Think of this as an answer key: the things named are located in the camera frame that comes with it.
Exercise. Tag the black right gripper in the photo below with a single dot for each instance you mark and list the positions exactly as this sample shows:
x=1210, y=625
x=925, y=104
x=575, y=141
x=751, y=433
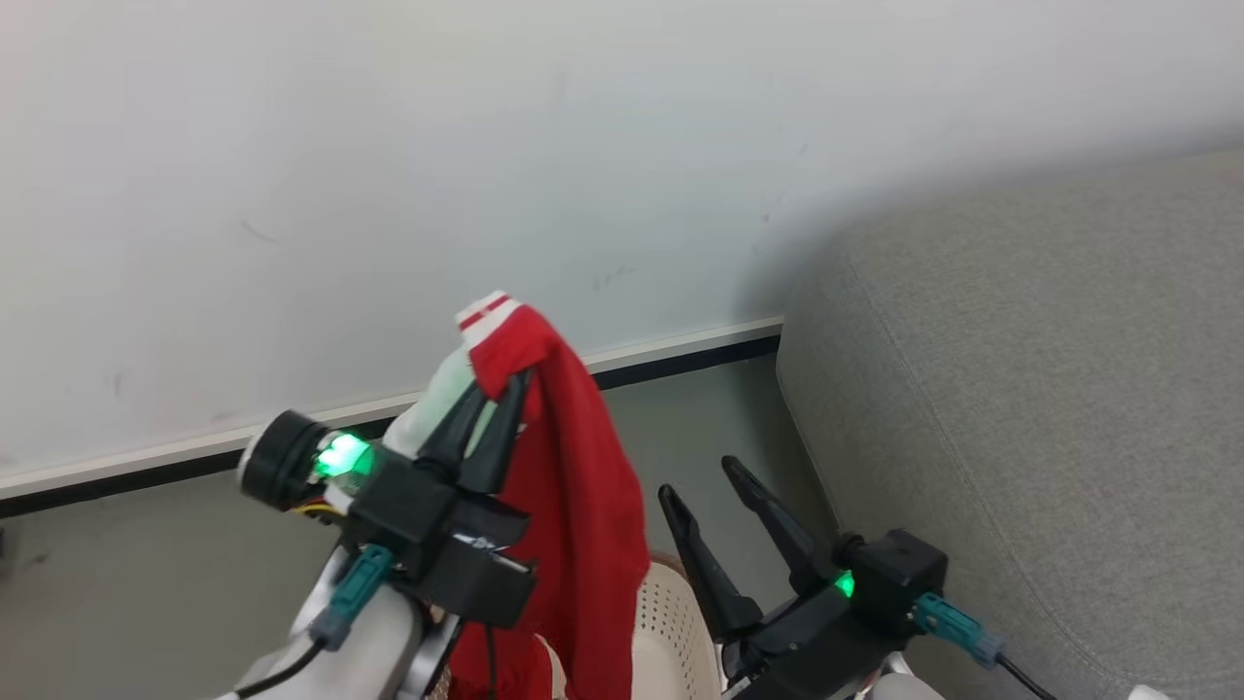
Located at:
x=807, y=642

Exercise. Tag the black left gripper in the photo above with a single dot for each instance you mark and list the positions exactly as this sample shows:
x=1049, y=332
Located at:
x=394, y=510

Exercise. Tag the red Bulls basketball jersey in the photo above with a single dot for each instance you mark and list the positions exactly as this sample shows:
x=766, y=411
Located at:
x=578, y=486

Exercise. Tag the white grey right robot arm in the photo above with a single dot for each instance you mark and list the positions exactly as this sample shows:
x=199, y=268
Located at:
x=904, y=688

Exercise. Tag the cream perforated laundry basket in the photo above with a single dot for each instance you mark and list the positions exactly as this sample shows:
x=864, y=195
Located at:
x=671, y=632

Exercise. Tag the white and black baseboard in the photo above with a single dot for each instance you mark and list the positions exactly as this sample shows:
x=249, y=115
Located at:
x=243, y=449

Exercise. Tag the grey fabric sofa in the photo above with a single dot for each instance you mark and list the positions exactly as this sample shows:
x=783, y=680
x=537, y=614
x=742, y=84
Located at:
x=1030, y=418

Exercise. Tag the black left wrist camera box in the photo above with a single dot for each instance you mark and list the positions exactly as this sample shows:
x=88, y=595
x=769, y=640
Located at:
x=481, y=574

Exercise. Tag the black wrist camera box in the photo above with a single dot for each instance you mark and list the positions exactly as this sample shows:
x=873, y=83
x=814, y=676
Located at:
x=899, y=578
x=481, y=574

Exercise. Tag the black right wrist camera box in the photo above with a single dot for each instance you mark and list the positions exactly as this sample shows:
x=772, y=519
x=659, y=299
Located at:
x=899, y=578

